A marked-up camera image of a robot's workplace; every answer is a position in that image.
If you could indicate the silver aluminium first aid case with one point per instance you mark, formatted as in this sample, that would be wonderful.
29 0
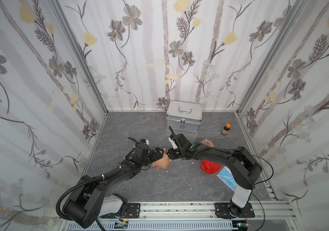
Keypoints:
184 116

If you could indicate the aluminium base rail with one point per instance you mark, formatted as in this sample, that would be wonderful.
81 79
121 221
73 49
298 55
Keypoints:
200 216

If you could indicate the small brown orange-capped bottle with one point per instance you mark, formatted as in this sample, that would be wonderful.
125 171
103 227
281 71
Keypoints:
226 129

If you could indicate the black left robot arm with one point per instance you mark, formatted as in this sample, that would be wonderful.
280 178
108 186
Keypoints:
82 203

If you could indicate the red piggy bank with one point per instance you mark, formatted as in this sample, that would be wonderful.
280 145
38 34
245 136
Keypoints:
210 167

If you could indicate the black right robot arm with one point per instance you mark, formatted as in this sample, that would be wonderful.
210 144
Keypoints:
244 168

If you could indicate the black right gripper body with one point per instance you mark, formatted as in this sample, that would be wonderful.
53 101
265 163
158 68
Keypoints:
172 154

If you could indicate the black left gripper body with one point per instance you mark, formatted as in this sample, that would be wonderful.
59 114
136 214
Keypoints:
154 154

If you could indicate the blue face mask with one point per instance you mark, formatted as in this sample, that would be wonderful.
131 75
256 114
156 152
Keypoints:
226 176

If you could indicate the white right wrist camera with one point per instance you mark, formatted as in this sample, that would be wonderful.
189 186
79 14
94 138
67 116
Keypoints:
174 146

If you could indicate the pink piggy bank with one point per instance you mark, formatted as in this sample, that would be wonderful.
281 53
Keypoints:
164 162
207 143

